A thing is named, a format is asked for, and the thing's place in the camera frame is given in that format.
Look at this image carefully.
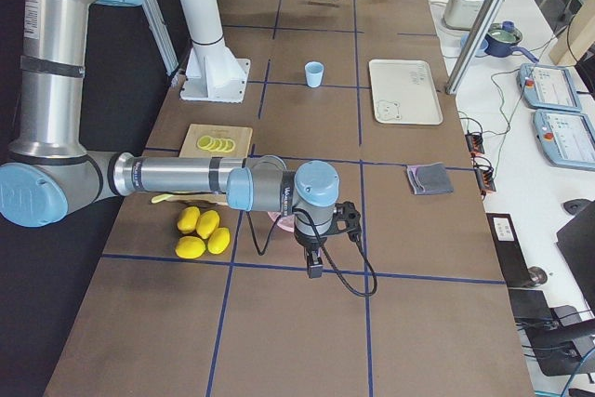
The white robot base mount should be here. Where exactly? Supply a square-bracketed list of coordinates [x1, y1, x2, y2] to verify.
[180, 0, 250, 103]

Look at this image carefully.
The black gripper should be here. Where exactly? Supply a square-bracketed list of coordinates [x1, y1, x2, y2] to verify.
[295, 231, 327, 279]

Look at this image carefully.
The lower teach pendant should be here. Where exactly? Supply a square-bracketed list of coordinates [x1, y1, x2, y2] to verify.
[533, 109, 594, 171]

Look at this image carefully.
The lemon slices row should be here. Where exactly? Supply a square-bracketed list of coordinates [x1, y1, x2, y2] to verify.
[196, 135, 236, 153]

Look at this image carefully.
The aluminium frame post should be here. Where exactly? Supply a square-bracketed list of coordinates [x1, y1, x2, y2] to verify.
[445, 0, 504, 95]

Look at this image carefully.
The cream bear serving tray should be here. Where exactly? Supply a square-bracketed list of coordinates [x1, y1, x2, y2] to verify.
[368, 59, 443, 126]

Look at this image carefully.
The grey folded cloth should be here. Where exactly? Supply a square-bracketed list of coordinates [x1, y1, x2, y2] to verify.
[406, 163, 454, 195]

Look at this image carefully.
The light blue plastic cup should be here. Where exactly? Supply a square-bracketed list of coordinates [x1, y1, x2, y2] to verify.
[304, 60, 324, 88]

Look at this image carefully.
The upper teach pendant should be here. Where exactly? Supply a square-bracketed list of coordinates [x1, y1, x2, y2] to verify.
[518, 63, 582, 112]

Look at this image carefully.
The wooden cutting board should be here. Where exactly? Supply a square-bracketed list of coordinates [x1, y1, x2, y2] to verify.
[152, 124, 253, 205]

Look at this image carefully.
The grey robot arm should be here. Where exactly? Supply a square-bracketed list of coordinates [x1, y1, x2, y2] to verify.
[1, 0, 351, 283]

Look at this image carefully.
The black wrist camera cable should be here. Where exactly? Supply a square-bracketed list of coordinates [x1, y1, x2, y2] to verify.
[246, 210, 377, 297]

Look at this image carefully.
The teach pendant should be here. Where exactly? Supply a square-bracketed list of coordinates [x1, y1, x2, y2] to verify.
[518, 63, 582, 112]
[533, 109, 594, 171]

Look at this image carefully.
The pink bowl of ice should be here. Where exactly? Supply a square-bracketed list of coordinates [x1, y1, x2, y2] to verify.
[268, 212, 295, 232]

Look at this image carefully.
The yellow plastic knife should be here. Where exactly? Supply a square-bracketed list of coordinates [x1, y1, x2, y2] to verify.
[151, 193, 186, 205]

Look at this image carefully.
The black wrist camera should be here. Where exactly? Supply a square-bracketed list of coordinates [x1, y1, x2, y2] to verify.
[335, 201, 362, 243]

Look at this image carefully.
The blue pot with lid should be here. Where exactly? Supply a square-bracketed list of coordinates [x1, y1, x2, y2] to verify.
[485, 20, 538, 63]

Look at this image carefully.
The white toaster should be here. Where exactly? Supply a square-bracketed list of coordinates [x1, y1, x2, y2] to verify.
[443, 0, 484, 31]

